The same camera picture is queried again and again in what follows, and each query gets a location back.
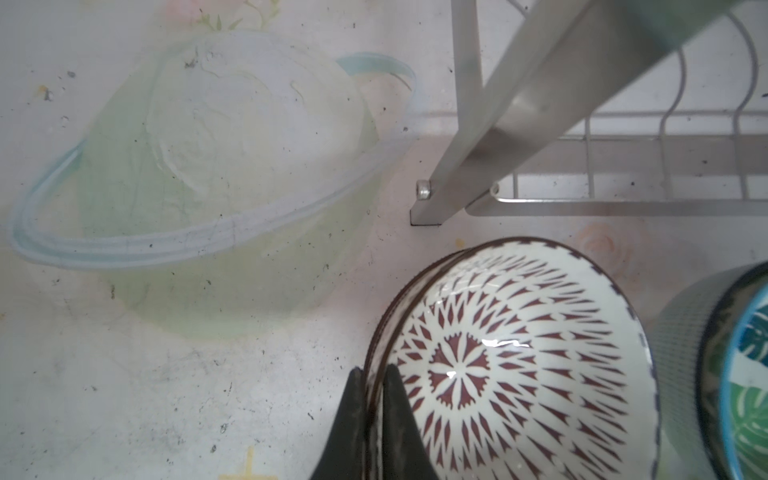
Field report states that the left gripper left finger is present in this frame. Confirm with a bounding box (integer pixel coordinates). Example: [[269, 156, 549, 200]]
[[310, 367, 366, 480]]

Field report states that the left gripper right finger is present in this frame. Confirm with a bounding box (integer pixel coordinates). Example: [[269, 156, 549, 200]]
[[381, 365, 438, 480]]

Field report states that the white bowl maroon pattern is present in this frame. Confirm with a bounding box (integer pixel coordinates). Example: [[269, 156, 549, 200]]
[[364, 237, 660, 479]]

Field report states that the green leaf pattern bowl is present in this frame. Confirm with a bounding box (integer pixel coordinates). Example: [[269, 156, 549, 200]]
[[650, 263, 767, 479]]

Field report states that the steel two-tier dish rack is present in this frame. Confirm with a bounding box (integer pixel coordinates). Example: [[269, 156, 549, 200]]
[[410, 1, 767, 226]]

